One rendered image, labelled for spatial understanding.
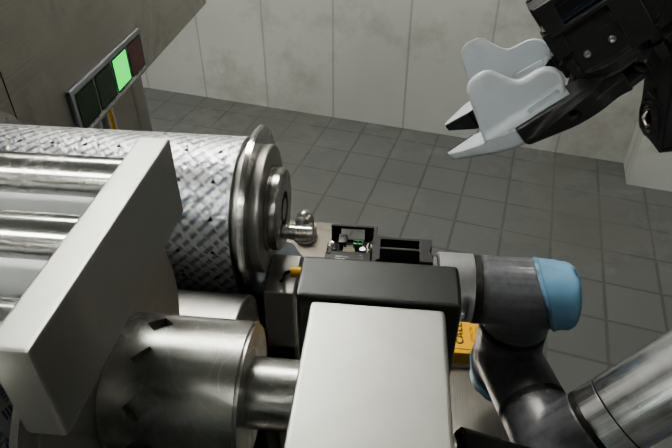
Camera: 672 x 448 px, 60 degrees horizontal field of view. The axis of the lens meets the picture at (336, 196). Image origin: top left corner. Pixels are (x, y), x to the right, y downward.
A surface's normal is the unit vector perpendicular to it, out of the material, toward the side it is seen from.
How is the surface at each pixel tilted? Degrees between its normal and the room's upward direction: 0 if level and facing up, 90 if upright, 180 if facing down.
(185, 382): 31
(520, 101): 87
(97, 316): 90
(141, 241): 90
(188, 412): 54
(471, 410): 0
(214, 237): 79
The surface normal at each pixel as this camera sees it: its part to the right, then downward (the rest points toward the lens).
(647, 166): -0.32, 0.55
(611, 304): 0.00, -0.81
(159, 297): 0.99, 0.06
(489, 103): -0.02, 0.54
